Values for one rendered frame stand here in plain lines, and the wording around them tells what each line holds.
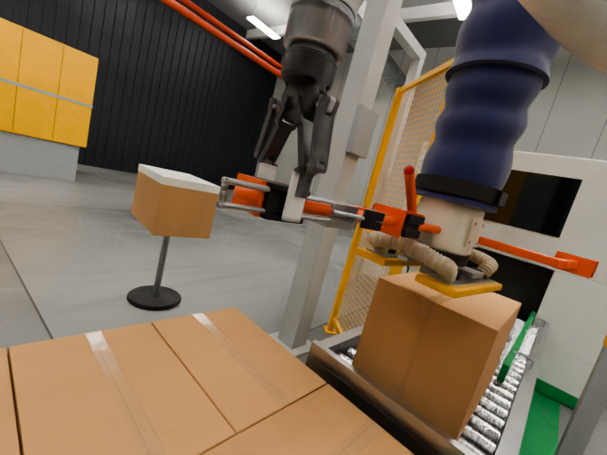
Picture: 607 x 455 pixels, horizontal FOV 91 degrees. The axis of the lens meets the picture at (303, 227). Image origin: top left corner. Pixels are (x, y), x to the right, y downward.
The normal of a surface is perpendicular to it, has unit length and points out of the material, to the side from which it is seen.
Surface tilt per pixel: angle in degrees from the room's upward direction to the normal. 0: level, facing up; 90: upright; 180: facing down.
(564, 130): 90
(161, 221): 90
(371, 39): 90
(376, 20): 90
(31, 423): 0
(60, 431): 0
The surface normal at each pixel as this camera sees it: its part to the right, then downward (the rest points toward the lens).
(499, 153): 0.22, -0.07
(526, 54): 0.01, -0.25
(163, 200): 0.65, 0.29
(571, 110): -0.60, -0.04
